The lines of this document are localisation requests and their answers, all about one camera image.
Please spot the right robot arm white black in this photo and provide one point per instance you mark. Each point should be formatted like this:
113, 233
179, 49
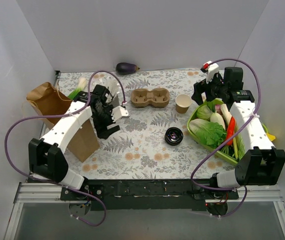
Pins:
262, 163

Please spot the red chili pepper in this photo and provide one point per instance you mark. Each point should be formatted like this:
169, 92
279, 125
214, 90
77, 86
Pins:
230, 131

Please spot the black plastic cup lid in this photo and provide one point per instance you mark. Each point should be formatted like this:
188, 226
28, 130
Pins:
173, 136

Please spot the napa cabbage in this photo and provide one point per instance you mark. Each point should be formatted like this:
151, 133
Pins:
197, 128

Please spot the green bok choy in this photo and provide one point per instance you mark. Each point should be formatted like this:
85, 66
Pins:
81, 85

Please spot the grey straw holder cup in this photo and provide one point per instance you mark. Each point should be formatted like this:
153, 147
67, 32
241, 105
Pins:
115, 101

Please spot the green vegetable tray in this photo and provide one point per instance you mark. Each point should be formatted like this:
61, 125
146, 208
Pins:
207, 147

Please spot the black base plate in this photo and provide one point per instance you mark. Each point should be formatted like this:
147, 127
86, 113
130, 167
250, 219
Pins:
145, 194

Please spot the yellow pepper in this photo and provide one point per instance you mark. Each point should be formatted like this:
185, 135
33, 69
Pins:
271, 137

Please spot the round green cabbage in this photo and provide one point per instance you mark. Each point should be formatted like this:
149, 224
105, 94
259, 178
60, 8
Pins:
204, 112

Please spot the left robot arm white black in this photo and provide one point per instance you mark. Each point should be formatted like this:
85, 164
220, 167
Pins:
46, 155

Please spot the brown paper coffee cup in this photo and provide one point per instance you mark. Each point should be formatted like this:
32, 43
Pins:
182, 103

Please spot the aluminium frame rail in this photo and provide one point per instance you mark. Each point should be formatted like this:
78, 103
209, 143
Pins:
49, 193

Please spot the brown pulp cup carrier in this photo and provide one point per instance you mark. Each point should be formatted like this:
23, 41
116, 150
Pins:
142, 97

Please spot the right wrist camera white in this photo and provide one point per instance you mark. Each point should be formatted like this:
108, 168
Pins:
210, 69

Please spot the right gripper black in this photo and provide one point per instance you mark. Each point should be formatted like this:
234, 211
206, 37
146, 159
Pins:
203, 88

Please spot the purple eggplant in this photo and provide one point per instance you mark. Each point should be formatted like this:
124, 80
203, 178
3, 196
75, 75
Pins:
124, 68

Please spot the green leafy lettuce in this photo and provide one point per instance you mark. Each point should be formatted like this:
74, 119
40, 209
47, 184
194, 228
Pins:
211, 134

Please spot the brown paper bag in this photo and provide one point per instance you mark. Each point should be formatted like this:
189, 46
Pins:
47, 100

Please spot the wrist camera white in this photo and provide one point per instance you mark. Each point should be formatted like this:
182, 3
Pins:
210, 69
119, 112

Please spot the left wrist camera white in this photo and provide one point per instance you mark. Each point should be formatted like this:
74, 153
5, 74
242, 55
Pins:
119, 112

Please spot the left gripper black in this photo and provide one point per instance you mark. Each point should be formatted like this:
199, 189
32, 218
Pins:
105, 124

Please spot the bundle of white straws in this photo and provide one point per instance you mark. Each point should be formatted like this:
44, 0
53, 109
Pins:
110, 83

